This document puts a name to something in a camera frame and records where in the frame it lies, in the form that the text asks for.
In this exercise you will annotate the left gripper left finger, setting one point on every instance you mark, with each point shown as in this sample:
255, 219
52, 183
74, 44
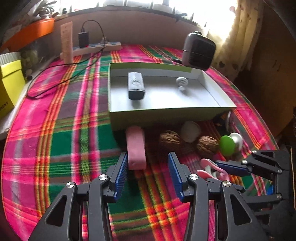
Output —
117, 174

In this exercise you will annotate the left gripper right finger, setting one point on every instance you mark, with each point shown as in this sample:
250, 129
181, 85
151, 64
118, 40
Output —
179, 175

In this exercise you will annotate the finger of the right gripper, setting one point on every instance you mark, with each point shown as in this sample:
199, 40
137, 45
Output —
233, 168

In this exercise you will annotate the green white suction knob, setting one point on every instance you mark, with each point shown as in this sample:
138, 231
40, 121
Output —
231, 144

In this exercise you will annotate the brown walnut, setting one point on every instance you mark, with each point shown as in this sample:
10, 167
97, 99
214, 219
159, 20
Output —
207, 146
170, 140

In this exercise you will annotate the pink eraser block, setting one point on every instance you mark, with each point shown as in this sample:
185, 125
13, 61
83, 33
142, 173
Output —
135, 148

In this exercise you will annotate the white small jar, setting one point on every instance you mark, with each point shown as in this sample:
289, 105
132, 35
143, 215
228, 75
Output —
190, 131

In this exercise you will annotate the black grey remote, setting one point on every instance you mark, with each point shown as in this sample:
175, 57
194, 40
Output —
136, 89

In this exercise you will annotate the white round hook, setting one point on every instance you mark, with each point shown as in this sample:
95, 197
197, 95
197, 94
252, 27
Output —
182, 83

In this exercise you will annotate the black plush toy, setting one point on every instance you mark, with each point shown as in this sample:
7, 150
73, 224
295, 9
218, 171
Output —
223, 120

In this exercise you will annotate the plaid pink green blanket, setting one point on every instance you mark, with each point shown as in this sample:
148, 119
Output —
66, 135

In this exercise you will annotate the green white cardboard tray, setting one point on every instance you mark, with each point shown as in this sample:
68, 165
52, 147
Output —
163, 102

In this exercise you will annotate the wooden cabinet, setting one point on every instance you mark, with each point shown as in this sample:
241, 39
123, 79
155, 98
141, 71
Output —
269, 84

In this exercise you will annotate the cream patterned curtain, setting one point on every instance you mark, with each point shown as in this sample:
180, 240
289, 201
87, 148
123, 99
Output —
235, 27

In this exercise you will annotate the grey black space heater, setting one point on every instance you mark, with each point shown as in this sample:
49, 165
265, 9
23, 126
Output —
198, 51

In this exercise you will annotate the white power strip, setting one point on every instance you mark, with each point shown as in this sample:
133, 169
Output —
94, 48

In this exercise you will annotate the yellow shoe box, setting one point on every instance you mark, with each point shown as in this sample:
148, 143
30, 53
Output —
12, 84

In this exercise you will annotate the white cosmetic tube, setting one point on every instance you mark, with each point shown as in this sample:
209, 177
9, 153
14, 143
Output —
67, 42

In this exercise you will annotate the striped white box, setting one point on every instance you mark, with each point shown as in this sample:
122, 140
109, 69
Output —
9, 57

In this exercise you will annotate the orange container lid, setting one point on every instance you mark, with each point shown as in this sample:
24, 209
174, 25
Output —
29, 34

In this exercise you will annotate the black charger with cable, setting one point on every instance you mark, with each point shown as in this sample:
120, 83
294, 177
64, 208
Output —
83, 39

